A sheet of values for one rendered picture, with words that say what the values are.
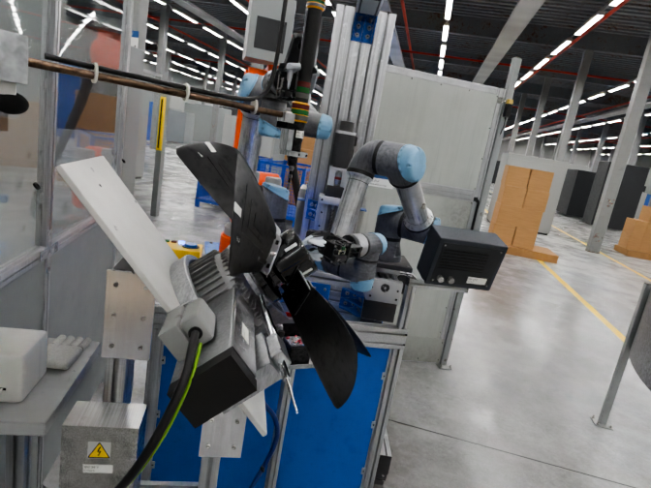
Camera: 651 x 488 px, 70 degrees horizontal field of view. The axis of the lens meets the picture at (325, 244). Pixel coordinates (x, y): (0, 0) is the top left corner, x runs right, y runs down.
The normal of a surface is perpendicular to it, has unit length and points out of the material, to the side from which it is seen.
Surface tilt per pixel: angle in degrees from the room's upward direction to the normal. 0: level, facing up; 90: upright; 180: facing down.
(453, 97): 91
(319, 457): 90
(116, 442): 90
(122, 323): 90
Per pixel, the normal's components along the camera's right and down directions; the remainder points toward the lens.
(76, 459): 0.16, 0.25
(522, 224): -0.22, 0.18
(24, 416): 0.17, -0.96
